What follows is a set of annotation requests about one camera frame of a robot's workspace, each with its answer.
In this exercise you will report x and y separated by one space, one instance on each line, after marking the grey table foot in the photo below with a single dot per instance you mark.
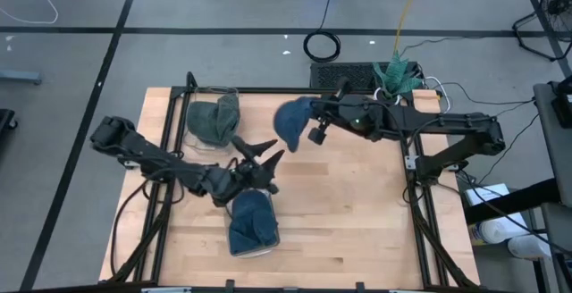
20 77

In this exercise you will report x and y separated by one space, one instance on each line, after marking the white paper box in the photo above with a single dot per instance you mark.
487 192

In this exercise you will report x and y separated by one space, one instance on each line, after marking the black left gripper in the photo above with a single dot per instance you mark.
232 186

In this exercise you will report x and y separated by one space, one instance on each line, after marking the black device on desk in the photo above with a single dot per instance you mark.
564 101

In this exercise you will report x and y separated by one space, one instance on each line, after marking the grey side desk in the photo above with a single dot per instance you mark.
554 150

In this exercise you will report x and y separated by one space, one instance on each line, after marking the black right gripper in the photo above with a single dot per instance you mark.
339 110

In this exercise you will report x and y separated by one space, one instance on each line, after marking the blue denim hat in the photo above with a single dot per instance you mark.
292 121
252 223

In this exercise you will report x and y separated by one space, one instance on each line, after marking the black vented box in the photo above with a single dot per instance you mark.
326 76

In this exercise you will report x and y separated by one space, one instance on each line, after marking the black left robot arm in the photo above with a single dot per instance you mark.
134 145

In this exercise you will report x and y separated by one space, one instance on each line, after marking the black aluminium table frame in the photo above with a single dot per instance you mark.
179 91

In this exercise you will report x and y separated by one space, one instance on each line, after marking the black desk beam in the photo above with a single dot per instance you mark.
514 201

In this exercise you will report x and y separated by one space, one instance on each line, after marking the snake plant in white pot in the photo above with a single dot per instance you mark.
395 76

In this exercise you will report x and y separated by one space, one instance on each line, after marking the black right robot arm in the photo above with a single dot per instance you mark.
447 121

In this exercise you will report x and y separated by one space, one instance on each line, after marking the clear plastic container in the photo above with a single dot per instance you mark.
210 149
252 254

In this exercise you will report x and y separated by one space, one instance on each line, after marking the white paper towel roll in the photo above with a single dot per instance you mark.
529 247
505 230

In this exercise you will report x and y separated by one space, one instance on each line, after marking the green terry hat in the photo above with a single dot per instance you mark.
229 114
203 121

